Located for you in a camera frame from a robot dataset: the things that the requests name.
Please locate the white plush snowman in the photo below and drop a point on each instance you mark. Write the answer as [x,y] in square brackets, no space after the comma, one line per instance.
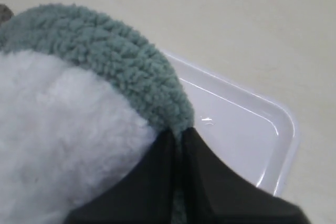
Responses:
[67,133]

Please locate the teal fuzzy scarf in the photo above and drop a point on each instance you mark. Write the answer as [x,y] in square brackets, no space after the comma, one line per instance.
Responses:
[153,90]

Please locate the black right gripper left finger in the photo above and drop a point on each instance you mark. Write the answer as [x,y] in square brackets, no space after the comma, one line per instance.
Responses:
[144,196]

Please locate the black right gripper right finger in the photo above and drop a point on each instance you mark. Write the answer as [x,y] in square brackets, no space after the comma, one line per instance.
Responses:
[213,193]

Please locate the white plastic tray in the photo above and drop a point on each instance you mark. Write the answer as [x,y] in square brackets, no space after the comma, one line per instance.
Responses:
[256,137]

